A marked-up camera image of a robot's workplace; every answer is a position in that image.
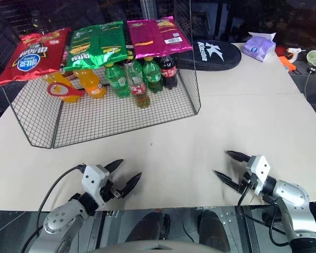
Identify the red chip bag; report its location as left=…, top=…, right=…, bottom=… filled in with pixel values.
left=0, top=27, right=73, bottom=87

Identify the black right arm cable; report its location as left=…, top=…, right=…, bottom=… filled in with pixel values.
left=236, top=181, right=293, bottom=247

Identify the green chip bag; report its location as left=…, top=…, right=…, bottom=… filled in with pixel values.
left=61, top=21, right=130, bottom=73

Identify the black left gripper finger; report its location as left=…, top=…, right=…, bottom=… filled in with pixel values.
left=120, top=172, right=143, bottom=199
left=104, top=159, right=125, bottom=175

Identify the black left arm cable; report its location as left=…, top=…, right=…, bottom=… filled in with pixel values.
left=21, top=163, right=86, bottom=251

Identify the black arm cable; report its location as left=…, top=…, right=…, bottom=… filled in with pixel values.
left=236, top=181, right=293, bottom=247
left=21, top=163, right=86, bottom=251

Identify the black racket case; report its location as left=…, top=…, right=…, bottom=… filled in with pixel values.
left=173, top=39, right=242, bottom=72

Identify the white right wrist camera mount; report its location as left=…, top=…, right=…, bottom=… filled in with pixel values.
left=245, top=155, right=270, bottom=196

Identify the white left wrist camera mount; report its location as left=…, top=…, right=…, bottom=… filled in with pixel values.
left=81, top=164, right=110, bottom=207

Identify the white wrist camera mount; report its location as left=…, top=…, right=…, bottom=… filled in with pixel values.
left=245, top=155, right=270, bottom=196
left=81, top=164, right=110, bottom=207

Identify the dark cola bottle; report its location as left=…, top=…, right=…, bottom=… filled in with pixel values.
left=159, top=54, right=179, bottom=91

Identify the white glue gun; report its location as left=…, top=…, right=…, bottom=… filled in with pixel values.
left=286, top=47, right=307, bottom=64

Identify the purple tissue pack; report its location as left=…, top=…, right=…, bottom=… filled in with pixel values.
left=242, top=31, right=278, bottom=64

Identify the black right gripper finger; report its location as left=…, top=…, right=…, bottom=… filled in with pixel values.
left=224, top=150, right=250, bottom=164
left=213, top=170, right=245, bottom=195

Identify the grey robot torso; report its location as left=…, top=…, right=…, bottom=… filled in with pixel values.
left=94, top=238, right=191, bottom=253

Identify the black wire mesh rack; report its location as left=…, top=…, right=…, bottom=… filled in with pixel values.
left=1, top=15, right=202, bottom=150

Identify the magenta chip bag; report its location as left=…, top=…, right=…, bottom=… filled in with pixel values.
left=126, top=15, right=194, bottom=60

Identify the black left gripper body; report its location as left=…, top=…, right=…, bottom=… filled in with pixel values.
left=100, top=179, right=127, bottom=203

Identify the green soda bottle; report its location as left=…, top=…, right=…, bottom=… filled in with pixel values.
left=104, top=62, right=131, bottom=100
left=142, top=56, right=164, bottom=94

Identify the clear glass bottle red label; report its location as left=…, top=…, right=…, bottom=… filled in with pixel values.
left=122, top=60, right=152, bottom=109

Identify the orange soda bottle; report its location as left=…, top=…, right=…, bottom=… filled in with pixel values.
left=74, top=69, right=107, bottom=100
left=42, top=71, right=83, bottom=104

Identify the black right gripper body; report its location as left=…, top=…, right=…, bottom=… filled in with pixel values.
left=241, top=161, right=259, bottom=195

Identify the orange plastic object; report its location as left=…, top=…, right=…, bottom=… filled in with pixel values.
left=279, top=55, right=297, bottom=72

